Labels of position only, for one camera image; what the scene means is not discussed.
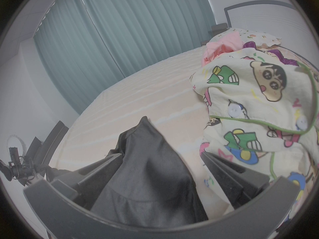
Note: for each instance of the black T-shirt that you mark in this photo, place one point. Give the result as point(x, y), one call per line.
point(149, 178)

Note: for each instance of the purple garment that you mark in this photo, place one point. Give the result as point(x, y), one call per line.
point(249, 45)

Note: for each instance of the white printed pillow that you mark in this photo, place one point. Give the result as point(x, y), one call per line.
point(259, 36)

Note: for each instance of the white printed pyjama top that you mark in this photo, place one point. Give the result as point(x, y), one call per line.
point(261, 108)

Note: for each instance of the bed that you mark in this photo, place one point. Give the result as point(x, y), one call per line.
point(149, 88)

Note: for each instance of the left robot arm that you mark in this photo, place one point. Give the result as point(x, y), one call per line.
point(17, 169)

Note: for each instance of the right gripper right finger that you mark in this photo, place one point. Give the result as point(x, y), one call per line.
point(229, 183)

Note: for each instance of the grey bedside table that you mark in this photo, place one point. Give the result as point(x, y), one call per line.
point(219, 28)

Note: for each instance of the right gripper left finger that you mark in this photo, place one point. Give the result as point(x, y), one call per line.
point(97, 183)

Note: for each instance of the pink garment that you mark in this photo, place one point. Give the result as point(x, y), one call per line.
point(224, 46)

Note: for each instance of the black chest of drawers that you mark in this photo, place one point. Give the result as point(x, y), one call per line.
point(53, 138)

